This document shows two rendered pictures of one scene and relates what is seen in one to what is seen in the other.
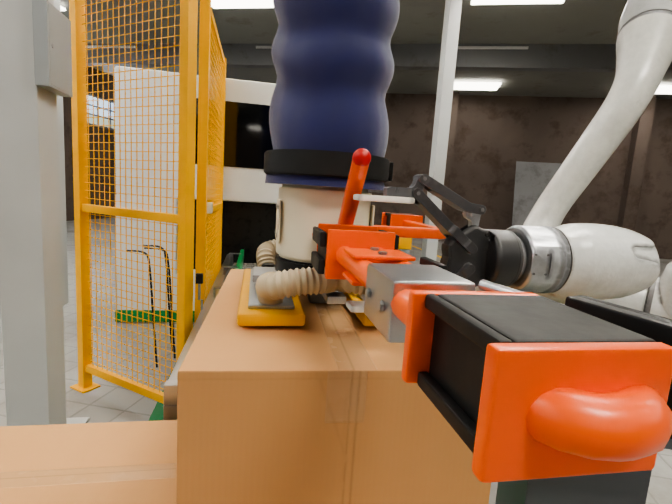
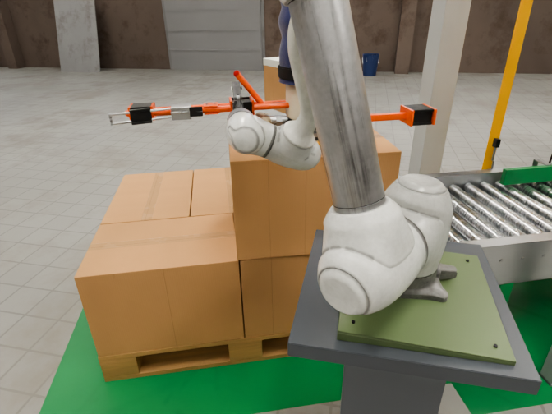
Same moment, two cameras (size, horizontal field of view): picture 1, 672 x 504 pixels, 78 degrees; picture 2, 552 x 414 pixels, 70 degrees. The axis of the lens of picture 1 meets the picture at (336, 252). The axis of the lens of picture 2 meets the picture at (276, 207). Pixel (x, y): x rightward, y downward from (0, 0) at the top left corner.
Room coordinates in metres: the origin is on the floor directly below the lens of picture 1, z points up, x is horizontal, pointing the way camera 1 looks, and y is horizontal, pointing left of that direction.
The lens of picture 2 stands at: (0.71, -1.46, 1.40)
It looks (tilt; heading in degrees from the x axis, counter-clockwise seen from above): 27 degrees down; 93
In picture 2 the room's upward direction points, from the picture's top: 1 degrees counter-clockwise
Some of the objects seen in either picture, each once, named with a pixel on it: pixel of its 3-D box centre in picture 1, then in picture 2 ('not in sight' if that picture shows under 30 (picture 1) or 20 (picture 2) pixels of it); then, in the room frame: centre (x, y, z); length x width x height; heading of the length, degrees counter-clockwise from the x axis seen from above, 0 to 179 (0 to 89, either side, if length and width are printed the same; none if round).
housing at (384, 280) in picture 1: (414, 299); (181, 112); (0.31, -0.06, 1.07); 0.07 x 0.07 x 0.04; 11
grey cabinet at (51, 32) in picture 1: (54, 51); not in sight; (1.69, 1.14, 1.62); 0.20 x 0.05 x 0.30; 11
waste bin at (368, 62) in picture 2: not in sight; (370, 64); (2.42, 7.72, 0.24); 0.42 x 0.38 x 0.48; 95
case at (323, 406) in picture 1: (316, 401); (305, 186); (0.77, 0.02, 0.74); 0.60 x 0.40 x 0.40; 9
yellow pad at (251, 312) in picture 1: (269, 284); not in sight; (0.75, 0.12, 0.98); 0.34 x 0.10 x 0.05; 11
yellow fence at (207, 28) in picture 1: (212, 199); not in sight; (2.79, 0.85, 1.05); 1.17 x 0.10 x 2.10; 11
